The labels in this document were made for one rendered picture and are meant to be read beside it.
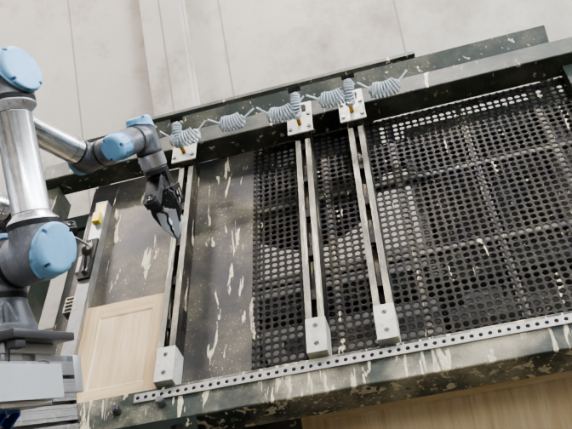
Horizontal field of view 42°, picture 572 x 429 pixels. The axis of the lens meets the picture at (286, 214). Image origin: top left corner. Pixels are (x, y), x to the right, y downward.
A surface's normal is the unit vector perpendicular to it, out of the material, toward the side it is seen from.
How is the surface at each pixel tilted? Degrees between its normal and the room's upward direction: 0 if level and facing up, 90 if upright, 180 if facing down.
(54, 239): 97
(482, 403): 90
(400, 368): 57
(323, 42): 90
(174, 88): 90
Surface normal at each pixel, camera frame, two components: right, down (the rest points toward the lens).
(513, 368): 0.03, 0.69
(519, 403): -0.22, -0.21
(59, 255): 0.86, -0.14
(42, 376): 0.94, -0.23
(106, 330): -0.27, -0.70
